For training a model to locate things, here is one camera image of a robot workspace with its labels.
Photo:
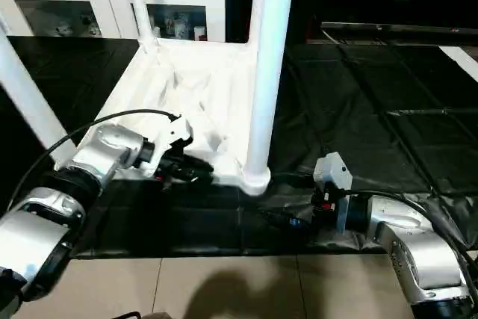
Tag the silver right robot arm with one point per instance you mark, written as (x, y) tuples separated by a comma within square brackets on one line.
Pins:
[(418, 237)]

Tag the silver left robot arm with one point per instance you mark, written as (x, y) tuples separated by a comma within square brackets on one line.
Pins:
[(97, 155)]

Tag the black work mat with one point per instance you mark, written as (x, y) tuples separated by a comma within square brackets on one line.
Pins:
[(358, 110)]

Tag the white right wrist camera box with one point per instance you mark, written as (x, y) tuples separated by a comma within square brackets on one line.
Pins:
[(332, 171)]

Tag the dark metal rail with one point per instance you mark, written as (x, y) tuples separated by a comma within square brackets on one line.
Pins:
[(403, 28)]

